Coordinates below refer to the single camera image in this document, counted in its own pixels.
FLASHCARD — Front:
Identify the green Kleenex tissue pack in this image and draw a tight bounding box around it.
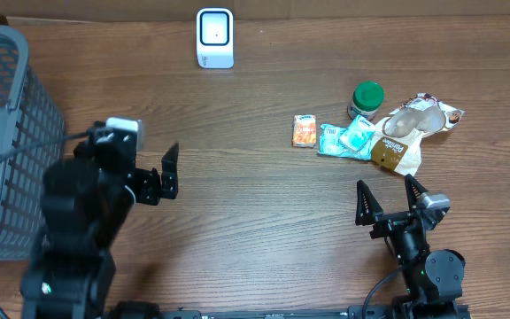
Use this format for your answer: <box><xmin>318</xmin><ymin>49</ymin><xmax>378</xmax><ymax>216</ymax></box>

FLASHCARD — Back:
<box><xmin>339</xmin><ymin>114</ymin><xmax>375</xmax><ymax>152</ymax></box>

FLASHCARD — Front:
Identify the orange tissue packet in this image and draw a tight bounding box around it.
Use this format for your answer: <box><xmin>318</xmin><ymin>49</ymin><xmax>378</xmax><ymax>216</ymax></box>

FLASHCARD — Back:
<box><xmin>292</xmin><ymin>114</ymin><xmax>316</xmax><ymax>148</ymax></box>

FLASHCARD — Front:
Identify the white barcode scanner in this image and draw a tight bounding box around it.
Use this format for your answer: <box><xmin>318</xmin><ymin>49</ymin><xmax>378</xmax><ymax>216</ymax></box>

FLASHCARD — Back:
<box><xmin>196</xmin><ymin>7</ymin><xmax>235</xmax><ymax>69</ymax></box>

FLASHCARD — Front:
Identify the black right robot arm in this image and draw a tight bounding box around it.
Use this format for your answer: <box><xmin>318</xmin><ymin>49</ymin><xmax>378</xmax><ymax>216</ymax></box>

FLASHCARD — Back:
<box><xmin>355</xmin><ymin>175</ymin><xmax>470</xmax><ymax>319</ymax></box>

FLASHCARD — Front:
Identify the green lidded jar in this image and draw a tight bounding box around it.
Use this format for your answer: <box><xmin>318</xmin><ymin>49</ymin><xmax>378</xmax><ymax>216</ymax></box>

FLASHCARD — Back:
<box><xmin>347</xmin><ymin>82</ymin><xmax>384</xmax><ymax>120</ymax></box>

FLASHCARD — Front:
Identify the clear bagged bread pack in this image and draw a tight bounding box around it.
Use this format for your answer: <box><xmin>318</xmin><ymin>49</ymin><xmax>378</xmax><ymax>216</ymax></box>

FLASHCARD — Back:
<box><xmin>370</xmin><ymin>93</ymin><xmax>464</xmax><ymax>175</ymax></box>

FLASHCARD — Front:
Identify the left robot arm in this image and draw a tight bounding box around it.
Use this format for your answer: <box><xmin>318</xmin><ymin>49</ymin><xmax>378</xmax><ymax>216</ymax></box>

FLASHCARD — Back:
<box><xmin>20</xmin><ymin>127</ymin><xmax>179</xmax><ymax>318</ymax></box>

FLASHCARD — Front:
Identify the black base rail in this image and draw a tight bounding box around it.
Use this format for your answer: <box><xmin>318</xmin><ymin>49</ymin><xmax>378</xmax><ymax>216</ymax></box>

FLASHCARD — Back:
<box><xmin>104</xmin><ymin>303</ymin><xmax>406</xmax><ymax>319</ymax></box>

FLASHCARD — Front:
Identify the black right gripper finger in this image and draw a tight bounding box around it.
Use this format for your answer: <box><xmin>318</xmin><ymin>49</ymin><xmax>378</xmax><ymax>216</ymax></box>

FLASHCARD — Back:
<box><xmin>355</xmin><ymin>180</ymin><xmax>384</xmax><ymax>226</ymax></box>
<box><xmin>405</xmin><ymin>174</ymin><xmax>428</xmax><ymax>210</ymax></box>

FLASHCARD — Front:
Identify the light green wipes packet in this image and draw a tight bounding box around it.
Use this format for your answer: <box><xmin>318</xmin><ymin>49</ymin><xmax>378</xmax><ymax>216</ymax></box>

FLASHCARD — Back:
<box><xmin>318</xmin><ymin>123</ymin><xmax>371</xmax><ymax>161</ymax></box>

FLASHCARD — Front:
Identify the grey plastic shopping basket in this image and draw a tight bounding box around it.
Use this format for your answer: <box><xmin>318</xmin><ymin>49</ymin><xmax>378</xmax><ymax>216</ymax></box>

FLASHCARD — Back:
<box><xmin>0</xmin><ymin>26</ymin><xmax>66</xmax><ymax>261</ymax></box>

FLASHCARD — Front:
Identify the brown cardboard backdrop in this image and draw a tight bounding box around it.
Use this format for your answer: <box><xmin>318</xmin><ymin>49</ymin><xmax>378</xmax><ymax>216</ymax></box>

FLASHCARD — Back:
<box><xmin>0</xmin><ymin>0</ymin><xmax>510</xmax><ymax>22</ymax></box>

